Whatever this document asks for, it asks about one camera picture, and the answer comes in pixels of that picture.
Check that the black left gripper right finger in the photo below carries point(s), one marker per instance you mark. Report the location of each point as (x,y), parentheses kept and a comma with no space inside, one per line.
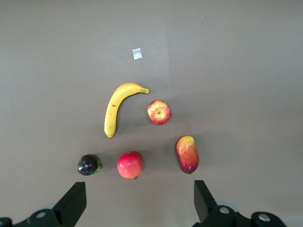
(206,208)

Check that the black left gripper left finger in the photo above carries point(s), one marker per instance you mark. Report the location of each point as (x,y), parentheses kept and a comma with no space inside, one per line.
(71,205)

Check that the red yellow apple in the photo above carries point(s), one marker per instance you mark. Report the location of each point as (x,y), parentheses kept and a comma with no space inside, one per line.
(159,112)

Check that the yellow banana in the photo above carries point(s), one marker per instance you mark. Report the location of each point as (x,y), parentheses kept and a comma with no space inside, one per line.
(113,106)

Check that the dark purple mangosteen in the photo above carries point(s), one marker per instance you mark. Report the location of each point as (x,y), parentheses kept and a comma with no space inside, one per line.
(87,165)

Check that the red yellow mango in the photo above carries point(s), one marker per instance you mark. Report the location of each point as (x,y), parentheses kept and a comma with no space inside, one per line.
(187,154)

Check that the red pomegranate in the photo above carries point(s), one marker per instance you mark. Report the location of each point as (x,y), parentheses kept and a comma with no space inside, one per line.
(129,165)

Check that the small clear tape piece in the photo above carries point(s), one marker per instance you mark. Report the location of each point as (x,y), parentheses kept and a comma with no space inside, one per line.
(137,53)

